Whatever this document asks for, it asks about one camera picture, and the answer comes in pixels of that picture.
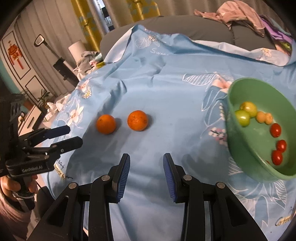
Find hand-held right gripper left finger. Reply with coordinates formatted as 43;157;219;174
28;153;130;241

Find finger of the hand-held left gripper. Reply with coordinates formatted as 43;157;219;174
20;125;71;147
28;136;83;156

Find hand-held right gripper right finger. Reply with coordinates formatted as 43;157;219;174
163;153;269;241

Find orange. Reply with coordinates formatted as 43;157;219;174
96;114;116;135
127;110;148;131

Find green plastic bowl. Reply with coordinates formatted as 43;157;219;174
225;77;296;181

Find green jujube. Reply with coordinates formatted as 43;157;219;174
234;110;251;127

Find yellow-green jujube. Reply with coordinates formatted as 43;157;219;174
240;101;258;118

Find person's left forearm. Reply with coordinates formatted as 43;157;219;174
0;196;35;234

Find person's left hand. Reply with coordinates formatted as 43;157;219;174
0;175;38;197

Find white plastic bags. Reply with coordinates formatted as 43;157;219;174
45;94;72;121

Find potted green plant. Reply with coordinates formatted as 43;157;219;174
37;89;52;110

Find black upright vacuum cleaner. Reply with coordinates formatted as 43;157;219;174
34;34;79;88

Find pile of grey clothes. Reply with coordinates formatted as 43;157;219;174
73;51;104;79

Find white paper roll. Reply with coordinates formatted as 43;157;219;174
68;40;86;63

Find blue floral bedsheet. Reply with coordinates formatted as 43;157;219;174
46;23;296;241

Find yellow patterned curtain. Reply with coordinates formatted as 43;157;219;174
126;0;161;24
70;0;103;52

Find grey bed cushion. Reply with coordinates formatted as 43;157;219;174
100;15;278;54

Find grey curtain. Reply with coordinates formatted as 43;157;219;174
104;0;222;26

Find purple crumpled clothing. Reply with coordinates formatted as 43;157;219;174
261;15;292;54

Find pink crumpled clothing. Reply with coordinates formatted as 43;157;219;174
194;0;266;37

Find red wall ornament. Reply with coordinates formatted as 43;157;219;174
8;41;24;69

